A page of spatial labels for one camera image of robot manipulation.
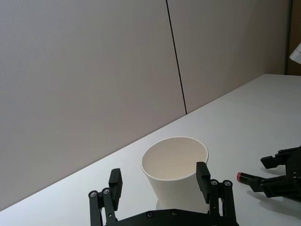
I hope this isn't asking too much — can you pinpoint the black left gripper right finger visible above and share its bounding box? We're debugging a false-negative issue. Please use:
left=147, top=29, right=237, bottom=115
left=196, top=161, right=238, bottom=225

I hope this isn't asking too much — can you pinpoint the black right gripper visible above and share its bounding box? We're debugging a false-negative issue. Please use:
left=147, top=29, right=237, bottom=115
left=248, top=146, right=301, bottom=203

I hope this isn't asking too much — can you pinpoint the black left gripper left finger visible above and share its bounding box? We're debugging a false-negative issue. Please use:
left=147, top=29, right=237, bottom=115
left=88, top=168, right=123, bottom=226

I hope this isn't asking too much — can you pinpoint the black marker with red end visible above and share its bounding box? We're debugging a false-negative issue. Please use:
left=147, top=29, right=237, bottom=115
left=236, top=172, right=264, bottom=187

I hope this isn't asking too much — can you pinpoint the white paper cup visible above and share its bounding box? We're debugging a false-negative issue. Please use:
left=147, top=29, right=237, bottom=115
left=141, top=137, right=209, bottom=210

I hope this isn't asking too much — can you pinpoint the white plastic object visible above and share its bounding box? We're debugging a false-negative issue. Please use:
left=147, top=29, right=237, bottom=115
left=289, top=42, right=301, bottom=64

